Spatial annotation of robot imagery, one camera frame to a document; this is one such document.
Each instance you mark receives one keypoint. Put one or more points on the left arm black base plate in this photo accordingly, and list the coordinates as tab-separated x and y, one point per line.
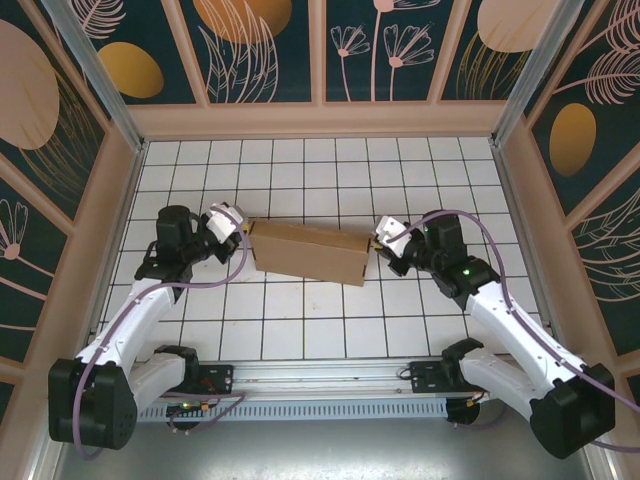
220	380

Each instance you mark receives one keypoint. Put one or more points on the brown cardboard paper box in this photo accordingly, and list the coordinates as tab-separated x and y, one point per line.
310	252

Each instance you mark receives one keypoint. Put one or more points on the grey metal sheet panel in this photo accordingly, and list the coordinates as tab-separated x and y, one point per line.
325	450

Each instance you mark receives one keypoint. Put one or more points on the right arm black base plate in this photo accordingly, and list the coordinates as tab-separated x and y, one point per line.
425	377

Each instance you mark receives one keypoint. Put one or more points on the long aluminium base rail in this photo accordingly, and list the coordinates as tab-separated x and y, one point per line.
325	375

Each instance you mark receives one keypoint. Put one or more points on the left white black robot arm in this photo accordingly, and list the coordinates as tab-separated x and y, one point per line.
100	410

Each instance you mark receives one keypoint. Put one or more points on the aluminium corner post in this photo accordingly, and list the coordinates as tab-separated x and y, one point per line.
97	75
522	75

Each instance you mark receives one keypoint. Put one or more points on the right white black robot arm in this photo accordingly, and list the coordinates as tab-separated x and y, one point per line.
575	410

